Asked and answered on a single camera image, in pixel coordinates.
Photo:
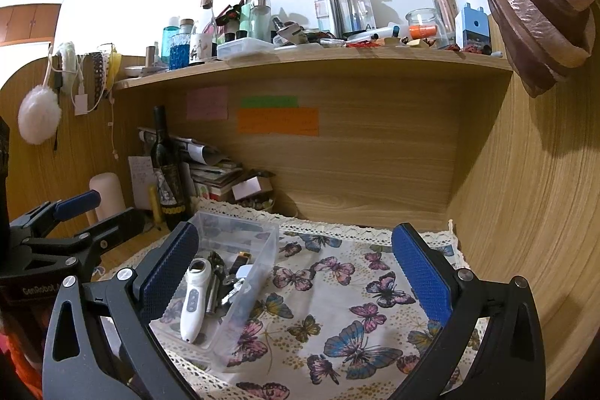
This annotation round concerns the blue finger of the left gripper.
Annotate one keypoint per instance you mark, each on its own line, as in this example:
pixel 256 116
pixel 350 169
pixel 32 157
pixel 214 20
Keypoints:
pixel 77 205
pixel 114 231

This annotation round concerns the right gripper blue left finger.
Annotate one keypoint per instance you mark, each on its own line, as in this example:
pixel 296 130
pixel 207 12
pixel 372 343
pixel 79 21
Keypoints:
pixel 160 272

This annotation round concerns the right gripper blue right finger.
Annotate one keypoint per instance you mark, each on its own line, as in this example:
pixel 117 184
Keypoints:
pixel 432 278

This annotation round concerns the white handheld massager device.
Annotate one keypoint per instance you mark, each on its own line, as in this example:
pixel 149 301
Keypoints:
pixel 198 277

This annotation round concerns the clear plastic storage bin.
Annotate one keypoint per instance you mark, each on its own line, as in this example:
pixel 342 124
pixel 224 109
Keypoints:
pixel 221 331

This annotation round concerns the small black rectangular object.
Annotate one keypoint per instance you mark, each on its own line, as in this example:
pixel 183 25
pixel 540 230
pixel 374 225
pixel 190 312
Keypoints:
pixel 218 274

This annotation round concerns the white power plug adapter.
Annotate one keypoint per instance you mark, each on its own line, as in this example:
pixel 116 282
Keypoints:
pixel 228 292

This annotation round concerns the cream cylindrical bottle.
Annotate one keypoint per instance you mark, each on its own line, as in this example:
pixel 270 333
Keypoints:
pixel 112 200

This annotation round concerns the white handwritten paper note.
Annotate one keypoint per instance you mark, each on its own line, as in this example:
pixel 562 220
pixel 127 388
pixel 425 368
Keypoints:
pixel 142 177

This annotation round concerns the yellow lip balm tube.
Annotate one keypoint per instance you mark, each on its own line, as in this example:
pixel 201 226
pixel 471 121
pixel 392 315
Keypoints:
pixel 155 205

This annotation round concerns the dark wine bottle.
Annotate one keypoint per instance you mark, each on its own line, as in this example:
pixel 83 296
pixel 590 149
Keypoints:
pixel 173 198

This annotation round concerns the white fluffy powder puff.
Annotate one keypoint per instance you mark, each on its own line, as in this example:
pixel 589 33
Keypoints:
pixel 39 115

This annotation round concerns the butterfly print lace cloth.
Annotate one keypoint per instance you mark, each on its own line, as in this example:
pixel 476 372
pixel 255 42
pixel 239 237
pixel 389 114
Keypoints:
pixel 328 312

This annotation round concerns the stack of books and magazines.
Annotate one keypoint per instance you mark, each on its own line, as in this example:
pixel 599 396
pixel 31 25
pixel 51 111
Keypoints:
pixel 205 171

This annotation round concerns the small open cardboard box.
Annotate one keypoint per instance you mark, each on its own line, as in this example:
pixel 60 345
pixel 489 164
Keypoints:
pixel 255 191

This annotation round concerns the pink sticky note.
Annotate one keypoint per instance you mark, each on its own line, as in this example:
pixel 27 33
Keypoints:
pixel 207 104

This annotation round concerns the blue liquid bottle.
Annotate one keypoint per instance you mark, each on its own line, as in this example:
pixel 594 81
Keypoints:
pixel 175 47

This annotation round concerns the green sticky note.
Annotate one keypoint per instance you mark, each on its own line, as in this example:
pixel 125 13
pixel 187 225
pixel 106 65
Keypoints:
pixel 270 102

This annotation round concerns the orange sticky note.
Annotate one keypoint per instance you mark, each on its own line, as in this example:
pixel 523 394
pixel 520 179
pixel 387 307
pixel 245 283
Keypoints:
pixel 285 121

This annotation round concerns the clear tray on shelf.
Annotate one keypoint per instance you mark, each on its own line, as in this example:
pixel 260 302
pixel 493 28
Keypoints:
pixel 245 47

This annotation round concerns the pale green bottle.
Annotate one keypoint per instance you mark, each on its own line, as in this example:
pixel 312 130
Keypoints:
pixel 255 18

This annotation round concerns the glass jar with lid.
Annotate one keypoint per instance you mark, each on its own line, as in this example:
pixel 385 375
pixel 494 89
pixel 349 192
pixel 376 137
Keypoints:
pixel 425 24

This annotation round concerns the blue box on shelf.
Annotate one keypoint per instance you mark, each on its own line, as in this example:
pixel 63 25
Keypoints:
pixel 472 29

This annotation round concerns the tall copper glitter jar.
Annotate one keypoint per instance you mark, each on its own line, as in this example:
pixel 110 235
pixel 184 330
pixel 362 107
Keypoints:
pixel 448 11

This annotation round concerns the clear blister pack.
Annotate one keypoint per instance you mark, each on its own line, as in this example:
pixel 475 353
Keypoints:
pixel 343 18

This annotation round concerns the white charger with cable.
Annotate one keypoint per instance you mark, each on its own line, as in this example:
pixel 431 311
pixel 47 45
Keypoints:
pixel 64 75

